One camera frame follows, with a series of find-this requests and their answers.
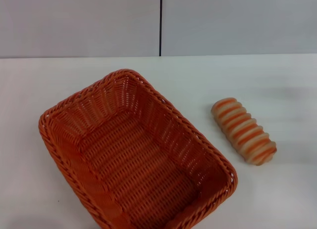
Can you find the orange woven plastic basket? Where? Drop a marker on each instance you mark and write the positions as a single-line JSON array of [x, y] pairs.
[[138, 162]]

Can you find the orange cream striped toy bread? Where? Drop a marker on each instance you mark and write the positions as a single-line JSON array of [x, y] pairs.
[[244, 132]]

